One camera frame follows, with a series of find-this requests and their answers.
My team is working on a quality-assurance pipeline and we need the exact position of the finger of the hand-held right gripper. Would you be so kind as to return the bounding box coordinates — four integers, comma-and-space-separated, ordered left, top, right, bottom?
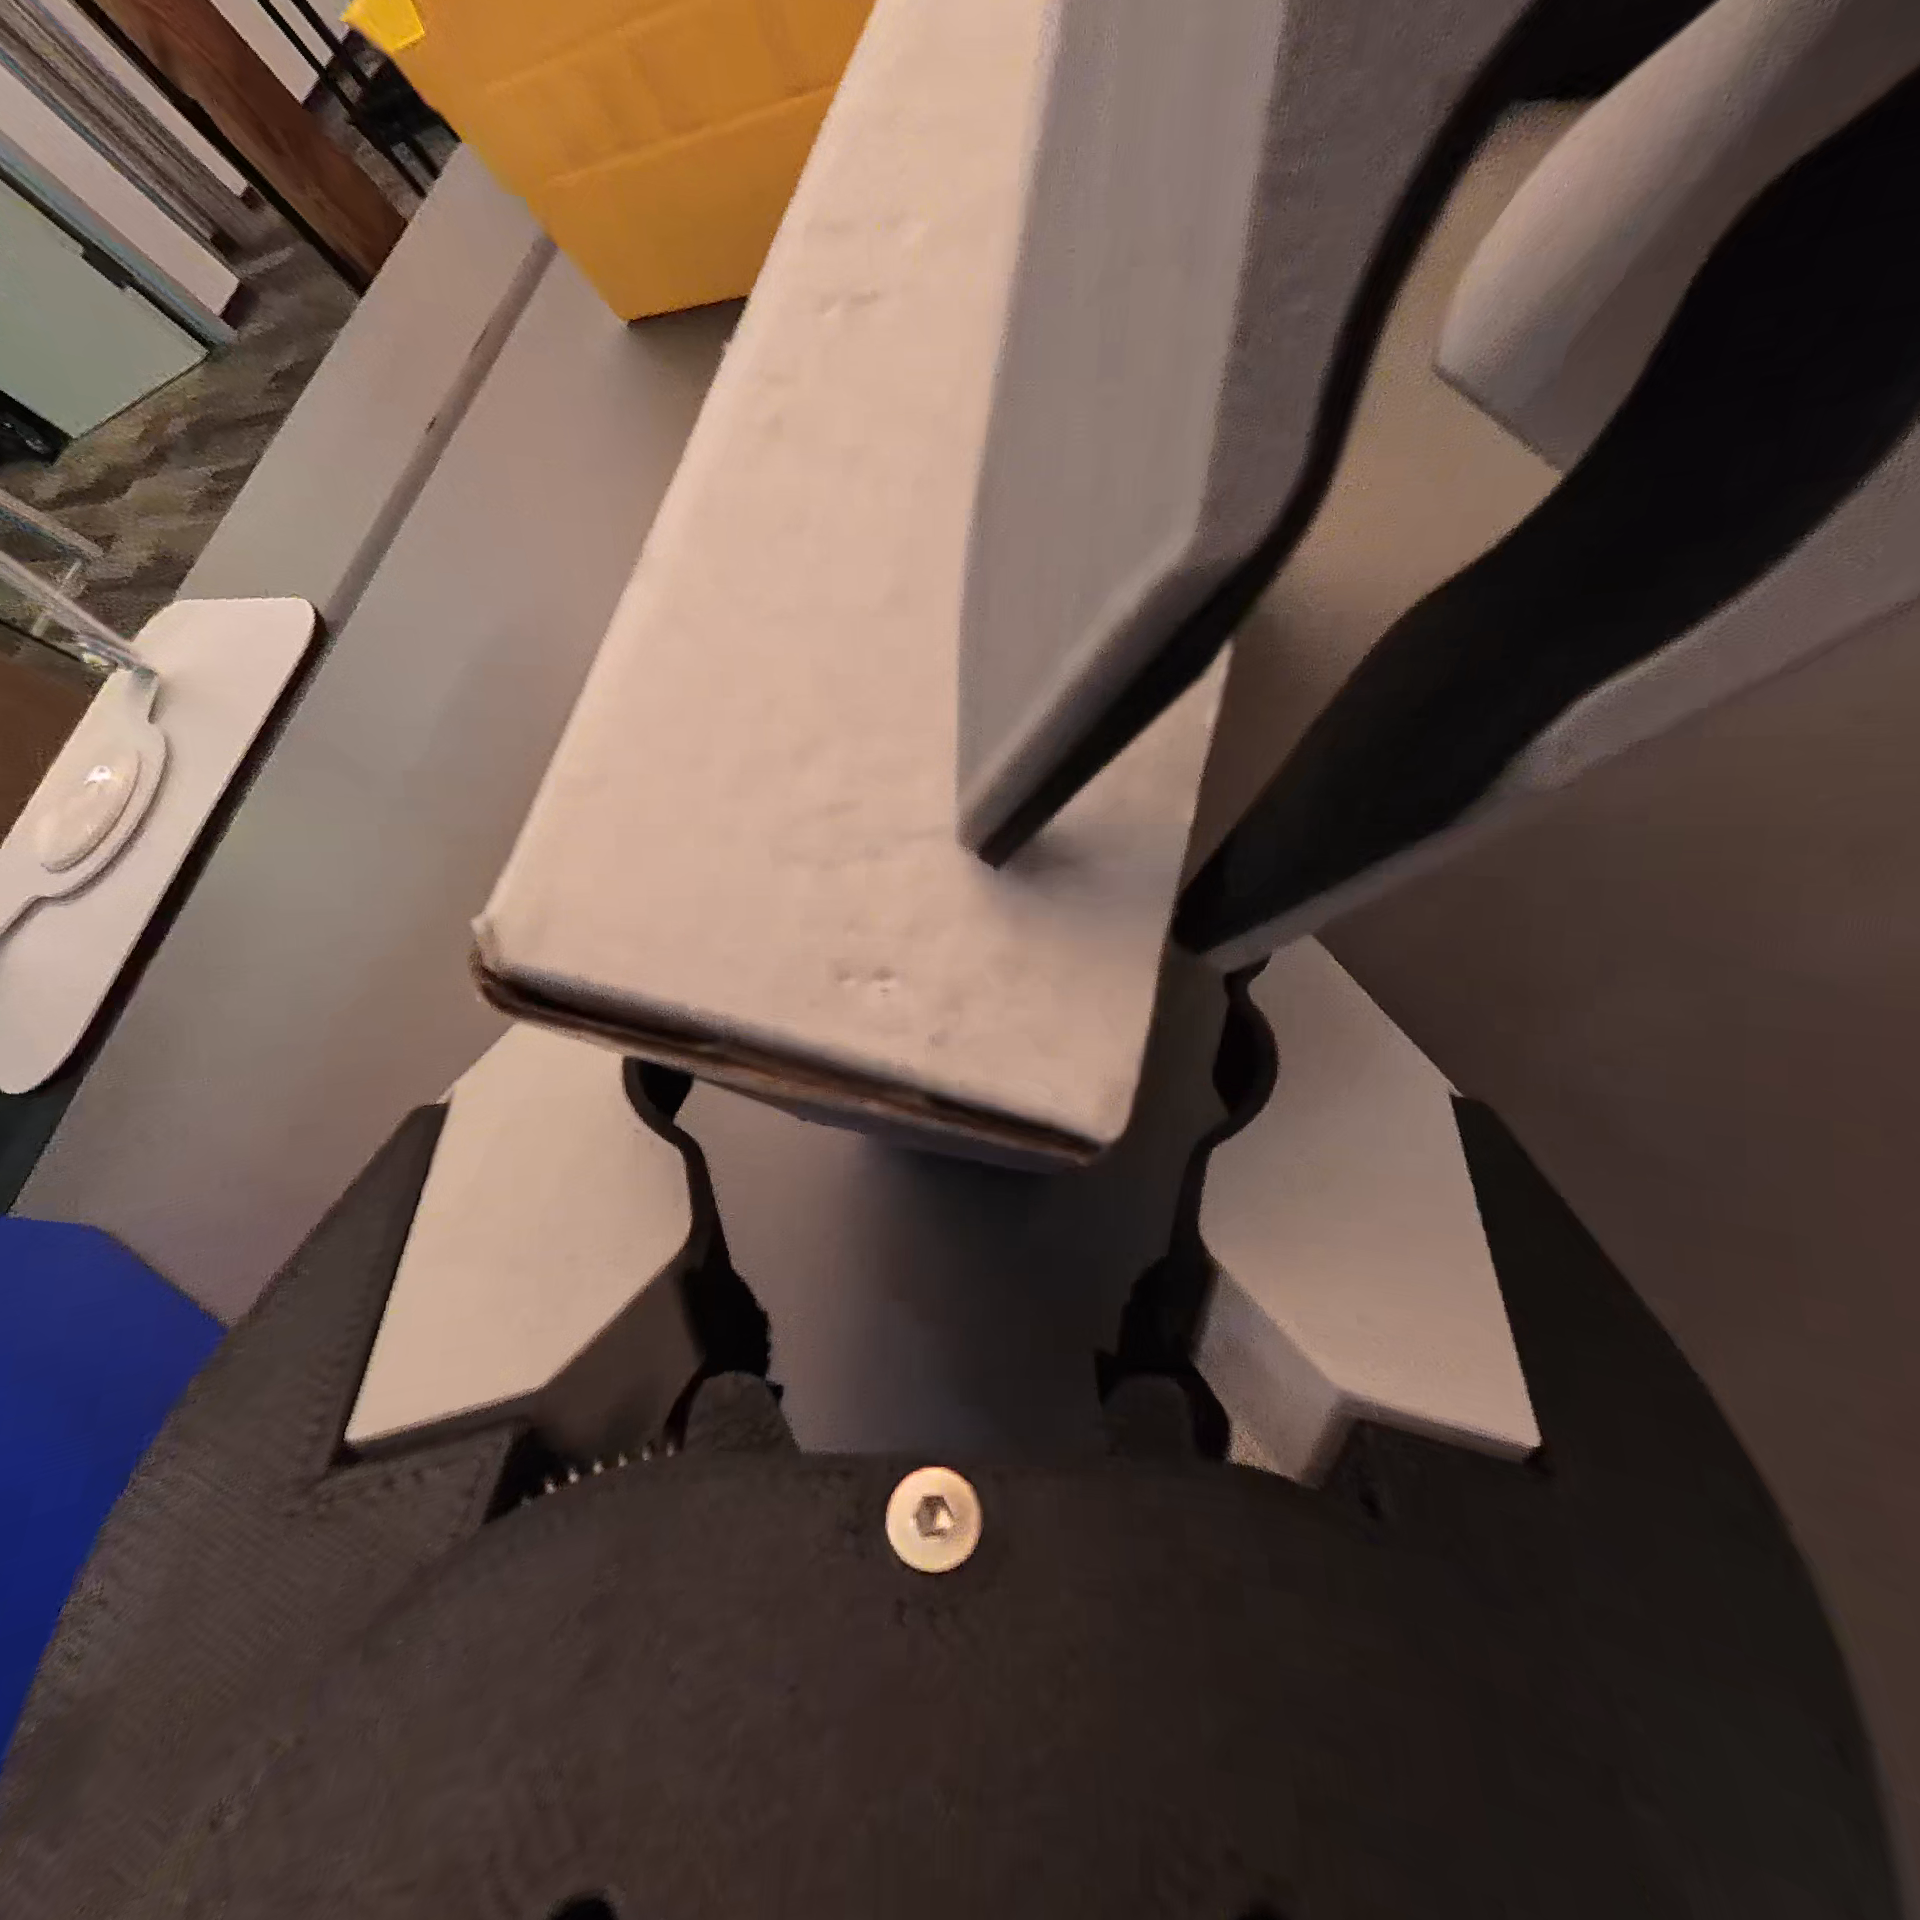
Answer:
1171, 0, 1920, 965
959, 0, 1521, 873

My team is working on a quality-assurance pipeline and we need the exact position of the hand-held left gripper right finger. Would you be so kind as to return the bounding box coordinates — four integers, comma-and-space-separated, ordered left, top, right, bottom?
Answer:
1103, 941, 1545, 1487

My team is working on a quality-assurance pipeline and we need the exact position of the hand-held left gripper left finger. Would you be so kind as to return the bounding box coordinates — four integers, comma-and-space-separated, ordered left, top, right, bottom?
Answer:
346, 1030, 785, 1480

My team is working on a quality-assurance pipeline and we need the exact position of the blue plastic bin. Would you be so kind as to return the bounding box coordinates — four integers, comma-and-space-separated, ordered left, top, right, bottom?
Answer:
0, 1215, 227, 1758

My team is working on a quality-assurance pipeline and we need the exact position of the white cardboard box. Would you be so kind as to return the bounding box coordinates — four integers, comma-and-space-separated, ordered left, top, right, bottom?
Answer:
471, 0, 1239, 1172

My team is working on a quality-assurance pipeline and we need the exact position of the yellow plastic bin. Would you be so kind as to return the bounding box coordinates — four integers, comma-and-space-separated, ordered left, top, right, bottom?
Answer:
346, 0, 881, 325

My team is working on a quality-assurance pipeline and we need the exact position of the white metal plate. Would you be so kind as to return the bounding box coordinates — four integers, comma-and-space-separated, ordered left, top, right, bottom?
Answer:
0, 596, 320, 1096

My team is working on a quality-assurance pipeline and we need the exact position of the black metal rack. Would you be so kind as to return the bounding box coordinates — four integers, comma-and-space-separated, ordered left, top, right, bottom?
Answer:
263, 0, 461, 197

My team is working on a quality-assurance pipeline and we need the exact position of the wooden beam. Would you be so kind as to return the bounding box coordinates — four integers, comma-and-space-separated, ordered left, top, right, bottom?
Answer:
90, 0, 414, 295

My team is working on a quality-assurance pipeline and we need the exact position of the glass sliding door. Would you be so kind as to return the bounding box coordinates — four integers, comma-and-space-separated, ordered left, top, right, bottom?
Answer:
0, 150, 242, 437

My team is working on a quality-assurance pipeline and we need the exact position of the steel tether cable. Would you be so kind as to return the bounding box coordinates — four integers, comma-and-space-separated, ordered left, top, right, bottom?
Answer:
0, 495, 163, 710

